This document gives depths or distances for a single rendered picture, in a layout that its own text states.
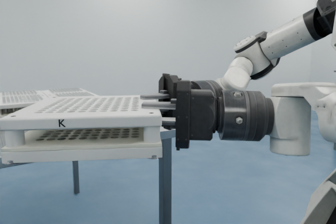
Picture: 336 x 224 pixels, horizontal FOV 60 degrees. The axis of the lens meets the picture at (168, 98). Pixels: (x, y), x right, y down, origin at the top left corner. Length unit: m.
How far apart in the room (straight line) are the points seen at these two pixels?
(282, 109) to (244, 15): 5.22
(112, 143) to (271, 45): 0.64
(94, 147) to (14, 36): 4.01
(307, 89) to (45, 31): 4.13
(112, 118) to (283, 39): 0.65
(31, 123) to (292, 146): 0.41
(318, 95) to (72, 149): 0.38
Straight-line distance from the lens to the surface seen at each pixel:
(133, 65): 4.64
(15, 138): 0.50
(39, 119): 0.48
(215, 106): 0.49
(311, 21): 0.94
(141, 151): 0.47
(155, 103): 0.51
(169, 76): 0.64
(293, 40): 0.96
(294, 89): 0.51
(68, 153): 0.48
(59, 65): 4.43
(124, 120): 0.46
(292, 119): 0.52
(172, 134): 1.15
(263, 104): 0.50
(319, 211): 0.82
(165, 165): 1.20
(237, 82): 0.75
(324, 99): 0.48
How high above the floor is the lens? 1.15
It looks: 8 degrees down
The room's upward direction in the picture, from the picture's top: straight up
